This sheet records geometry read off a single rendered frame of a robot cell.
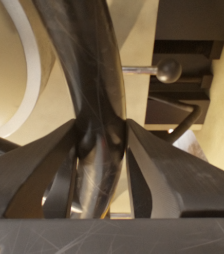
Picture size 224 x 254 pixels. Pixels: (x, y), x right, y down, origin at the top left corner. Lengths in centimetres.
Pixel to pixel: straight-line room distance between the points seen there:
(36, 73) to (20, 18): 5
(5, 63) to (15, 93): 3
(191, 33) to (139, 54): 73
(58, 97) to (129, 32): 14
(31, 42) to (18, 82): 4
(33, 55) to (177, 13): 83
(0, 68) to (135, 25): 18
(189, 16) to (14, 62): 87
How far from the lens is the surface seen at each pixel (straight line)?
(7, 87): 25
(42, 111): 39
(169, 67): 30
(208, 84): 121
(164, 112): 117
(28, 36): 23
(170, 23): 102
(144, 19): 32
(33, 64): 24
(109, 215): 51
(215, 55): 115
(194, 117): 69
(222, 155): 112
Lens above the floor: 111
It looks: 1 degrees down
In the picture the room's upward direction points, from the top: 90 degrees counter-clockwise
